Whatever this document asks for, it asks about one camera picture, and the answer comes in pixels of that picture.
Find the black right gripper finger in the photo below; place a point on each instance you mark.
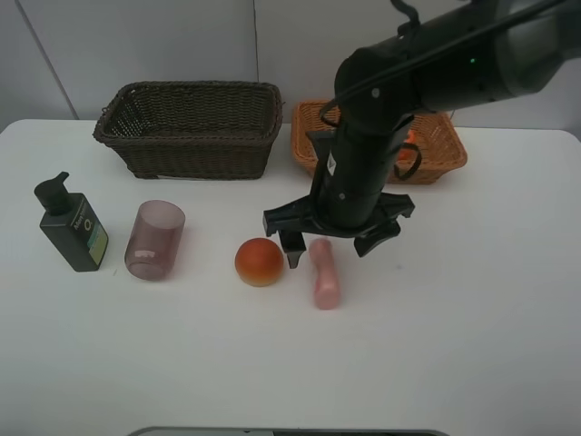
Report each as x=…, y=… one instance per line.
x=293, y=245
x=364, y=244

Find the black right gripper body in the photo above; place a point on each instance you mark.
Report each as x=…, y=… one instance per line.
x=300, y=216

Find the red orange peach fruit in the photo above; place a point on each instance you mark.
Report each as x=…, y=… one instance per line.
x=259, y=262

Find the pink lotion bottle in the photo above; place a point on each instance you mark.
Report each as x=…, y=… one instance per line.
x=327, y=292

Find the orange mandarin fruit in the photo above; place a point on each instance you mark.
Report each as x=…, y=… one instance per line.
x=408, y=150

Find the translucent purple plastic cup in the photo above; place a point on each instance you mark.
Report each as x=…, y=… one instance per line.
x=154, y=242

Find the dark green pump bottle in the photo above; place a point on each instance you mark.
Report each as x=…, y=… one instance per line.
x=71, y=225

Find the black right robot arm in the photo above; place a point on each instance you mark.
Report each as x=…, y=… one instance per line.
x=480, y=53

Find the tan wicker basket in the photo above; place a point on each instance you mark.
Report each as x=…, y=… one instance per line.
x=434, y=135

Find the dark brown wicker basket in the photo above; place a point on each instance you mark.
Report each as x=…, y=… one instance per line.
x=209, y=130

